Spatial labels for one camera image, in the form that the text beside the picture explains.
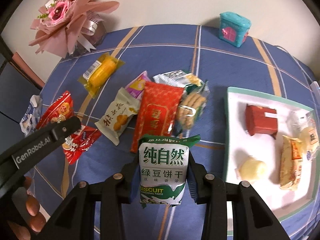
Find pale yellow jelly cup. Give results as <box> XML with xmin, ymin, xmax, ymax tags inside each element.
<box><xmin>236</xmin><ymin>156</ymin><xmax>266</xmax><ymax>183</ymax></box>

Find red cartoon snack packet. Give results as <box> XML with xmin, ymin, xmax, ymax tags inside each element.
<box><xmin>36</xmin><ymin>91</ymin><xmax>101</xmax><ymax>164</ymax></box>

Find green white biscuit packet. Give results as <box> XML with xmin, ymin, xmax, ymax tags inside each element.
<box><xmin>138</xmin><ymin>134</ymin><xmax>201</xmax><ymax>206</ymax></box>

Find beige pastry snack packet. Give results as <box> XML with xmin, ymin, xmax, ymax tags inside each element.
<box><xmin>95</xmin><ymin>87</ymin><xmax>140</xmax><ymax>146</ymax></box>

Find red gold patterned snack packet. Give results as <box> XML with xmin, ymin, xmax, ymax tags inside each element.
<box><xmin>130</xmin><ymin>81</ymin><xmax>184</xmax><ymax>153</ymax></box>

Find pink purple snack packet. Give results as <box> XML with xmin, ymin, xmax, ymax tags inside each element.
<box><xmin>125</xmin><ymin>70</ymin><xmax>150</xmax><ymax>101</ymax></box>

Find left hand fingers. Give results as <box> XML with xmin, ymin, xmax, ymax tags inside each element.
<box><xmin>8</xmin><ymin>177</ymin><xmax>46</xmax><ymax>240</ymax></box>

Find blue white torn wrapper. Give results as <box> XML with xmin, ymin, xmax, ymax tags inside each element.
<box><xmin>20</xmin><ymin>95</ymin><xmax>43</xmax><ymax>137</ymax></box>

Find yellow orange snack packet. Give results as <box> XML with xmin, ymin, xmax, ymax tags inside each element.
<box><xmin>279</xmin><ymin>135</ymin><xmax>303</xmax><ymax>191</ymax></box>

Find white tray with green rim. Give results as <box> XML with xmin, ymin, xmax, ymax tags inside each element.
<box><xmin>223</xmin><ymin>87</ymin><xmax>319</xmax><ymax>239</ymax></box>

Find dark red wrapped block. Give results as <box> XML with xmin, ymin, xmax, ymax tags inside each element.
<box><xmin>245</xmin><ymin>105</ymin><xmax>278</xmax><ymax>139</ymax></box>

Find clear packet white bun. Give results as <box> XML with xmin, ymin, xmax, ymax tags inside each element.
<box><xmin>291</xmin><ymin>111</ymin><xmax>319</xmax><ymax>160</ymax></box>

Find green clear cracker packet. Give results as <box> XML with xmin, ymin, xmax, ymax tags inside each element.
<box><xmin>176</xmin><ymin>80</ymin><xmax>210</xmax><ymax>131</ymax></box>

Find blue plaid tablecloth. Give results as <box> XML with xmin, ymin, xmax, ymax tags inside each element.
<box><xmin>31</xmin><ymin>24</ymin><xmax>319</xmax><ymax>215</ymax></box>

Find pink paper flower bouquet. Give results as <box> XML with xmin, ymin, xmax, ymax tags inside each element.
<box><xmin>29</xmin><ymin>0</ymin><xmax>119</xmax><ymax>58</ymax></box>

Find white green cookie packet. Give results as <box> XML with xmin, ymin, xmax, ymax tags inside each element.
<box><xmin>153</xmin><ymin>70</ymin><xmax>203</xmax><ymax>88</ymax></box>

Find teal toy house box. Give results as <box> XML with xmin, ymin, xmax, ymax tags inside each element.
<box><xmin>219</xmin><ymin>11</ymin><xmax>252</xmax><ymax>48</ymax></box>

